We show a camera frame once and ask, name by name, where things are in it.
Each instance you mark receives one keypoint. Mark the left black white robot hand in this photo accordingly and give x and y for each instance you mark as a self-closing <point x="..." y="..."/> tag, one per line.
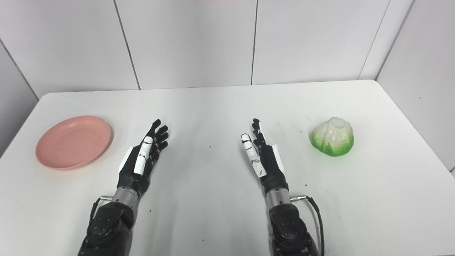
<point x="142" y="167"/>

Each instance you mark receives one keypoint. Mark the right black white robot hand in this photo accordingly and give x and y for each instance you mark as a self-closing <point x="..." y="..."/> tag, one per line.
<point x="268" y="163"/>

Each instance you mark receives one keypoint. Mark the green white toy cabbage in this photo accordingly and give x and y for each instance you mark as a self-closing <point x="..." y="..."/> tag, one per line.
<point x="332" y="137"/>

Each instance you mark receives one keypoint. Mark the pink round plate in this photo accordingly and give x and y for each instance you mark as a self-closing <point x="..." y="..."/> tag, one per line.
<point x="74" y="141"/>

